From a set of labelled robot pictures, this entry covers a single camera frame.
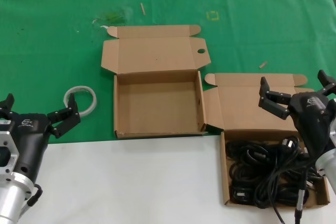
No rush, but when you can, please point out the black power cords pile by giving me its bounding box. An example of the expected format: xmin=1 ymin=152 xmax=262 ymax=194
xmin=225 ymin=136 xmax=326 ymax=206

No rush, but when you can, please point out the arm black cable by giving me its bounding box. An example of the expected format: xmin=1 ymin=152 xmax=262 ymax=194
xmin=18 ymin=183 xmax=44 ymax=222
xmin=256 ymin=153 xmax=316 ymax=224

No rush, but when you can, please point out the small open cardboard box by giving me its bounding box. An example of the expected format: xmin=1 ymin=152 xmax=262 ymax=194
xmin=203 ymin=73 xmax=331 ymax=207

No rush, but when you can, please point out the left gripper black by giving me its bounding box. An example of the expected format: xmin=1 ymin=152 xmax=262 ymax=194
xmin=0 ymin=93 xmax=81 ymax=183

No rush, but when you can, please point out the translucent white tape roll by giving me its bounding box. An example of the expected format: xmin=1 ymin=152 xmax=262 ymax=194
xmin=64 ymin=84 xmax=98 ymax=117

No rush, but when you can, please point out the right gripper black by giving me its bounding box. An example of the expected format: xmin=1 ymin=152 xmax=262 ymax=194
xmin=258 ymin=69 xmax=336 ymax=157

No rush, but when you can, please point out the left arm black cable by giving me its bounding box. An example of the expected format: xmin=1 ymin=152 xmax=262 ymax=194
xmin=18 ymin=183 xmax=44 ymax=222

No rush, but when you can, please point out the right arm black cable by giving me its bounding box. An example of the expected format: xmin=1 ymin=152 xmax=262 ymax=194
xmin=256 ymin=153 xmax=316 ymax=224

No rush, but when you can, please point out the green table cloth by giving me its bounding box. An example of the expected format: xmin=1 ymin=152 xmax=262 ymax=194
xmin=0 ymin=0 xmax=336 ymax=145

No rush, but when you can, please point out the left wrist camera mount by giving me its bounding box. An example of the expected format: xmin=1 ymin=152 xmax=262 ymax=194
xmin=0 ymin=122 xmax=21 ymax=176

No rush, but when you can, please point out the large open cardboard box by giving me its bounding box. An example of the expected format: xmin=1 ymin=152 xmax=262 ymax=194
xmin=100 ymin=24 xmax=212 ymax=140

